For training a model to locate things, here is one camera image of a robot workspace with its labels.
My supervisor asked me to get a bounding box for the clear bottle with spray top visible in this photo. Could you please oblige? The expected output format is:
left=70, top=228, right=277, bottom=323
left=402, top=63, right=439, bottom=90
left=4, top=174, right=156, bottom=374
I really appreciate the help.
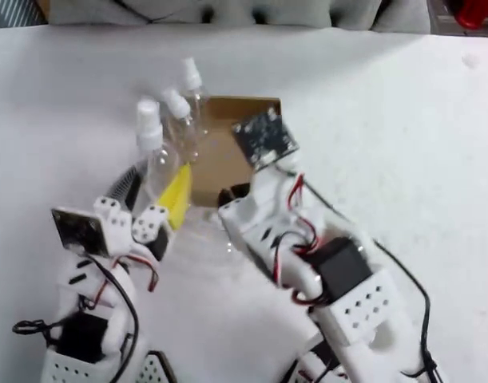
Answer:
left=161, top=87, right=201, bottom=164
left=181, top=57, right=212, bottom=137
left=135, top=98, right=185, bottom=211

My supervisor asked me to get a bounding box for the brown cardboard box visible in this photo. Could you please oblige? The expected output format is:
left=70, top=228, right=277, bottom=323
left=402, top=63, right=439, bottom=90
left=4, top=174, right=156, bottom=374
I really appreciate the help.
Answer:
left=188, top=95, right=285, bottom=209

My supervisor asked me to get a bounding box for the grey tufted sofa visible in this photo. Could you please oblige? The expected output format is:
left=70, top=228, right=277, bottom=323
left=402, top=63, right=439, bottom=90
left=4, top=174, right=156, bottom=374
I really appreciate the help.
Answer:
left=47, top=0, right=433, bottom=34

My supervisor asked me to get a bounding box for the black cable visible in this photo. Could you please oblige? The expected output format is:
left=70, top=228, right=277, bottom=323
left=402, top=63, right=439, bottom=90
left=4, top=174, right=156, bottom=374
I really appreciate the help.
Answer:
left=299, top=175, right=442, bottom=383
left=11, top=255, right=141, bottom=360

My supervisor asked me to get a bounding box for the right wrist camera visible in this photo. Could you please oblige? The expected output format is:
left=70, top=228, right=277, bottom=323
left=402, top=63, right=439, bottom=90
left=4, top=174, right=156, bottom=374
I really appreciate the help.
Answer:
left=231, top=106, right=301, bottom=172

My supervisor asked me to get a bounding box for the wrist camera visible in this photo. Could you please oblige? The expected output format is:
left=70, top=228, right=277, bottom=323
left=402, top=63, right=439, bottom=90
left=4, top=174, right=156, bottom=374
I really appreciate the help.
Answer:
left=231, top=106, right=301, bottom=172
left=50, top=206, right=105, bottom=257

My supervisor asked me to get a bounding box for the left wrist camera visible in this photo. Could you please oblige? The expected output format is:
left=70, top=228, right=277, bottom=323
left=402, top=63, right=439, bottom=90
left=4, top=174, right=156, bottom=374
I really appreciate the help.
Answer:
left=50, top=206, right=105, bottom=257

